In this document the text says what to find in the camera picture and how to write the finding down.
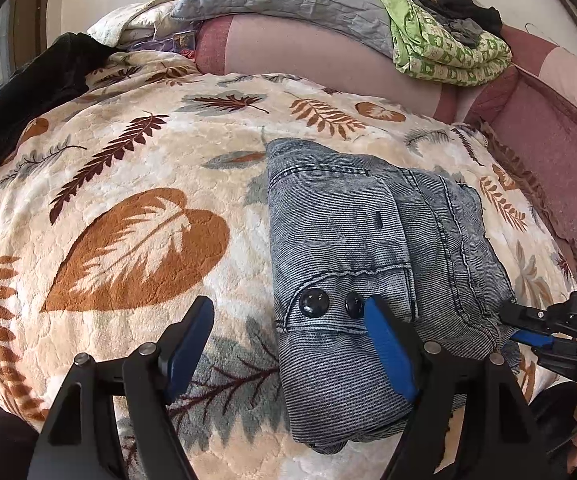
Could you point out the grey denim jacket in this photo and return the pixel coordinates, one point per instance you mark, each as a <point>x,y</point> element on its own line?
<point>368,270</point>

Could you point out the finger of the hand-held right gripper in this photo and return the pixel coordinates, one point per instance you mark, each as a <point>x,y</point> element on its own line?
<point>535,338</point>
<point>530,317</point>

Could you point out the black clothes pile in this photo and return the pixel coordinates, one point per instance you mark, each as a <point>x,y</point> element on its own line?
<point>448,0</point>

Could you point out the small colourful box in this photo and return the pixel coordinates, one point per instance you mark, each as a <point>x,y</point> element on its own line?
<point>186,40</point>

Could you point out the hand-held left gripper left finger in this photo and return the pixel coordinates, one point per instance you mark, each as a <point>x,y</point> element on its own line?
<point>188,350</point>

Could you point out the black garment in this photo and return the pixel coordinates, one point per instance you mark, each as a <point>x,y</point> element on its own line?
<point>23,100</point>

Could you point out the pink sofa backrest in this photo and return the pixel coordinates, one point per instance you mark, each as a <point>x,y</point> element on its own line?
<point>543,125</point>

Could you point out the cream leaf-print blanket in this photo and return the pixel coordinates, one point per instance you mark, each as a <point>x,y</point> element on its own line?
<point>118,185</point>

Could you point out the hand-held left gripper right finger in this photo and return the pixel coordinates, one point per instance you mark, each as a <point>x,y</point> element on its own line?
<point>388,350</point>

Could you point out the small grey cloth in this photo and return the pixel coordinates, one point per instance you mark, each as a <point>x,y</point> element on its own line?
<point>463,30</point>

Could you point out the green patterned blanket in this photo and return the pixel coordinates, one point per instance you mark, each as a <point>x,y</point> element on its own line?
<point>448,55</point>

